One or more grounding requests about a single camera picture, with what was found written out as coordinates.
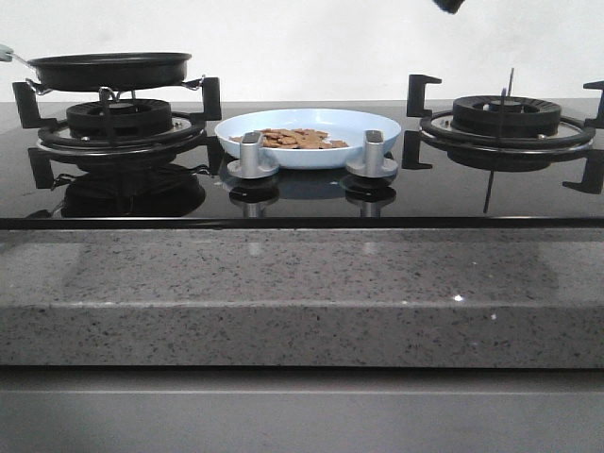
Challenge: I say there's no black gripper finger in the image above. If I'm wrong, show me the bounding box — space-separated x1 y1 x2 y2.
433 0 464 14

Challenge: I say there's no light blue plate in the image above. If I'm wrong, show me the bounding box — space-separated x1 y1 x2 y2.
214 109 401 170

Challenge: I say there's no brown meat pieces pile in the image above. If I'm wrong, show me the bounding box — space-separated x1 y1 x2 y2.
229 126 350 151

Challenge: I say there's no black frying pan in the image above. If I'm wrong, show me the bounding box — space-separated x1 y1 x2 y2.
1 45 192 92

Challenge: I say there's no right black gas burner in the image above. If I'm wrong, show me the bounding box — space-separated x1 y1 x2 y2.
451 95 562 138

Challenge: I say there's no black gas burner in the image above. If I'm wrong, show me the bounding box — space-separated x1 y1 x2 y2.
451 95 562 138
66 99 173 140

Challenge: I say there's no right silver stove knob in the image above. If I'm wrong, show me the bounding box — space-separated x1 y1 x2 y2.
345 129 398 178

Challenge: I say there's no silver stove knob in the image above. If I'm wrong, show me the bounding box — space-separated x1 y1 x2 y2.
227 131 279 179
345 129 398 178

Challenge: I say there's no left silver stove knob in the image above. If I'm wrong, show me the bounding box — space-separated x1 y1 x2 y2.
227 131 279 179

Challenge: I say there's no left black gas burner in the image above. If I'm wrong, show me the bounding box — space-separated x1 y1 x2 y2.
66 99 173 140

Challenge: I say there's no black glass cooktop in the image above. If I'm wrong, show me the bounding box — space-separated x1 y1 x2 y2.
1 101 603 230

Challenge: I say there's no left black pan support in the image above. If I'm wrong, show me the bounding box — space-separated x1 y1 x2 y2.
12 77 222 189

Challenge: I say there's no wire pan trivet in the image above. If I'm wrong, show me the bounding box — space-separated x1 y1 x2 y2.
25 75 210 100

